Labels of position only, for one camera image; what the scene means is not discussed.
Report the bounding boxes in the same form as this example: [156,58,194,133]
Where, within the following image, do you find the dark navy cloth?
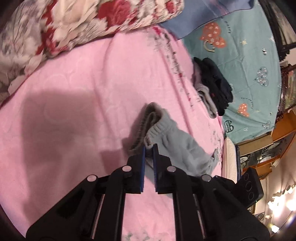
[235,145,241,180]

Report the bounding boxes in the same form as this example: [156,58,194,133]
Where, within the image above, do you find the teal heart-print sheet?
[183,1,281,143]

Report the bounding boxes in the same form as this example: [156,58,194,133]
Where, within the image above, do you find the dark framed picture headboard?
[259,1,295,119]

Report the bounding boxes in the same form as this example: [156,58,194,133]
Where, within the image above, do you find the wall lamp lights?
[264,184,295,235]

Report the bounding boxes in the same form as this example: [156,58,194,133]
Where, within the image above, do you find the folded grey pants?
[192,64,218,118]

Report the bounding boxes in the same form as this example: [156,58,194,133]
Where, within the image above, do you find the wooden display cabinet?
[238,111,295,180]

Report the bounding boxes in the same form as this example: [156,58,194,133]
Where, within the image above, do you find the cream quilted pillow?
[222,137,238,183]

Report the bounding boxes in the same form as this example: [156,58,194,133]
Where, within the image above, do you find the pink floral bed sheet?
[1,27,224,235]

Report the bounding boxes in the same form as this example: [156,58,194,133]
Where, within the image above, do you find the red floral pillow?
[1,0,185,101]

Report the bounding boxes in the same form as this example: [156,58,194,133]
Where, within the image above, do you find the folded black pants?
[193,57,233,116]

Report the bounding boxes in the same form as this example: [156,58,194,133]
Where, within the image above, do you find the blue plaid sheet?
[160,0,254,39]

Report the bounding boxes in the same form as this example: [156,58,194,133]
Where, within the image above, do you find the grey-green fleece pants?
[128,101,219,183]

